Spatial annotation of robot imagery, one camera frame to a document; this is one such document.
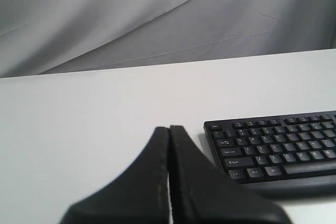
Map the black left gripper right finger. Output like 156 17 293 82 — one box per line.
168 125 290 223

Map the black acer keyboard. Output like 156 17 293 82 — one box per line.
204 111 335 198

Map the grey backdrop cloth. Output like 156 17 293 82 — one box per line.
1 0 335 78

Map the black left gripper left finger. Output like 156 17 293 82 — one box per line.
61 127 169 223

